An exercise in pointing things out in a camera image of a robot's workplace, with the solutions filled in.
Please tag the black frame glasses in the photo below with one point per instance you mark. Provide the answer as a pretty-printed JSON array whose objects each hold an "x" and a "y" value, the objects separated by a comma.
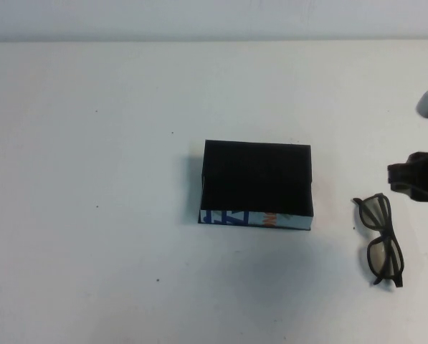
[{"x": 388, "y": 234}]

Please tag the black glasses case printed side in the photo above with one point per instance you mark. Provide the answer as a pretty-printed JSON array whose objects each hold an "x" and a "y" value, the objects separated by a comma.
[{"x": 256, "y": 175}]

